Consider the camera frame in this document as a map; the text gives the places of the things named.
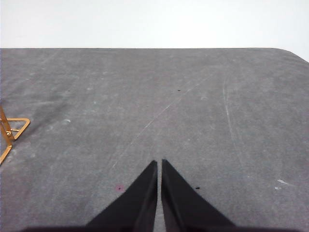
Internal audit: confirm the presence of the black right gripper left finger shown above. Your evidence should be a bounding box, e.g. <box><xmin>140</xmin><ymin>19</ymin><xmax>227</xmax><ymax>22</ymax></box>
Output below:
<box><xmin>86</xmin><ymin>160</ymin><xmax>158</xmax><ymax>232</ymax></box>

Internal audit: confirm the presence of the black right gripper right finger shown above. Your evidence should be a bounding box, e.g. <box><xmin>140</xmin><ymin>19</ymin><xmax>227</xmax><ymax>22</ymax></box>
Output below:
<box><xmin>161</xmin><ymin>159</ymin><xmax>236</xmax><ymax>232</ymax></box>

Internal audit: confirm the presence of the gold wire cup rack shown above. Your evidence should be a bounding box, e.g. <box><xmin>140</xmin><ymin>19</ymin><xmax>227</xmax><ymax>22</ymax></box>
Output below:
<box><xmin>0</xmin><ymin>106</ymin><xmax>31</xmax><ymax>165</ymax></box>

